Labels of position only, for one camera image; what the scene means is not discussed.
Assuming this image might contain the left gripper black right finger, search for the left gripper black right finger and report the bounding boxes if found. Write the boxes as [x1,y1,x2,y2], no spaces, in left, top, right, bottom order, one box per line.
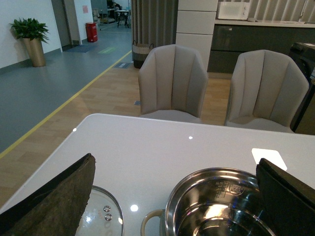
[256,158,315,236]

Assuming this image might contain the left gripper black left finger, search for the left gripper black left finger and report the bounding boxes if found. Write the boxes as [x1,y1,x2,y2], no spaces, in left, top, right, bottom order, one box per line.
[0,153,95,236]

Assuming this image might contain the glass pot lid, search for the glass pot lid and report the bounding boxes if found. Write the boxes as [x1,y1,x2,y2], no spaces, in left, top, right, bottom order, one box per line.
[76,186,124,236]

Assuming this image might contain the stainless steel pot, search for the stainless steel pot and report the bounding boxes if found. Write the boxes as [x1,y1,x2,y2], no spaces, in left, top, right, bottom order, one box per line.
[140,168,276,236]

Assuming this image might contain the right beige upholstered chair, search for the right beige upholstered chair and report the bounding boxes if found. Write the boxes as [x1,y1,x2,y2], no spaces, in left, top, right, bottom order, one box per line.
[224,50,300,133]

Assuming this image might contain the beige upholstered chair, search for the beige upholstered chair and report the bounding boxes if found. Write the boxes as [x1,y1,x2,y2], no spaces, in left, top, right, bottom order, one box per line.
[138,44,208,123]
[224,50,300,133]

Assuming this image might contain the black washing machine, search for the black washing machine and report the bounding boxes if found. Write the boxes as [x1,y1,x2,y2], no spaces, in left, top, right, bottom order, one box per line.
[289,42,315,135]

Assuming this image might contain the left beige upholstered chair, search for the left beige upholstered chair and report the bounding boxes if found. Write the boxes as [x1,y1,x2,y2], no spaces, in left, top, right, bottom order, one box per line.
[138,44,208,123]

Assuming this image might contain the red fire extinguisher box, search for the red fire extinguisher box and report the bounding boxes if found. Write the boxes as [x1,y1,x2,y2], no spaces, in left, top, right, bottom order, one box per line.
[85,22,98,42]

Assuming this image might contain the dark grey kitchen counter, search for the dark grey kitchen counter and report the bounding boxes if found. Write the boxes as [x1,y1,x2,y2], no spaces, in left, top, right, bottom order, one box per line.
[207,23,315,73]

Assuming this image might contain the green potted plant gold vase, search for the green potted plant gold vase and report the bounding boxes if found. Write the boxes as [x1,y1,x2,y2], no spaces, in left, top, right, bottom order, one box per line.
[10,18,49,67]

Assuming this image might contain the woven laundry basket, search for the woven laundry basket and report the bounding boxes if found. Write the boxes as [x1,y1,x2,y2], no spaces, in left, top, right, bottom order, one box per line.
[132,40,154,69]

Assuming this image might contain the white microwave oven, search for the white microwave oven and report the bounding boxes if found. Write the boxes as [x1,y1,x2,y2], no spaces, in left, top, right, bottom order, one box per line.
[217,1,251,20]

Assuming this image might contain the white cabinet column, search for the white cabinet column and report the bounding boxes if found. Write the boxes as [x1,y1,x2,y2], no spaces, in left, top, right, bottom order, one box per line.
[176,0,218,69]

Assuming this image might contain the grey curtain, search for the grey curtain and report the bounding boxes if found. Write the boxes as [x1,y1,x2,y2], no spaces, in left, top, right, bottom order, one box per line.
[131,0,179,47]

